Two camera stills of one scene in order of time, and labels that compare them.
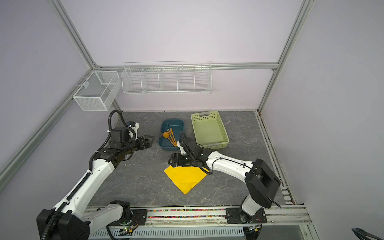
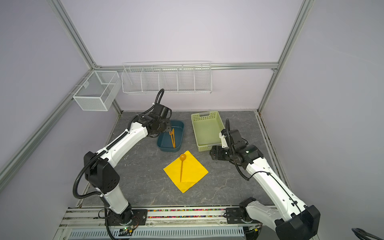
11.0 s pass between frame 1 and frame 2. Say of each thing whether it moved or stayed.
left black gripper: moved
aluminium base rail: stayed
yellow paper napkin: stayed
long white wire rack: stayed
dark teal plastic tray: stayed
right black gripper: moved
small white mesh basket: stayed
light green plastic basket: stayed
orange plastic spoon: moved
